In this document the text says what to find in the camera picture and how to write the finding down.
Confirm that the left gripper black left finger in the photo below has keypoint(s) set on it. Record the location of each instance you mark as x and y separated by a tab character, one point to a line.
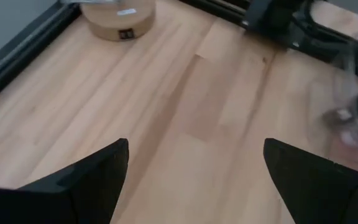
57	199

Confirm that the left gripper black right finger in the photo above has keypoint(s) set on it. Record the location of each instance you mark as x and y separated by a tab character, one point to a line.
322	193

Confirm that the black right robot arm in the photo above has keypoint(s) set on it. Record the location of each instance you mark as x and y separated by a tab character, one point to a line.
269	15

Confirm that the white shade wooden base lamp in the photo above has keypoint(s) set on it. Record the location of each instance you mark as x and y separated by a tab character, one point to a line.
120	21

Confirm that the black aluminium table frame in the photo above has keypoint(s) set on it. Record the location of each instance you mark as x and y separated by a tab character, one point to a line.
11	59

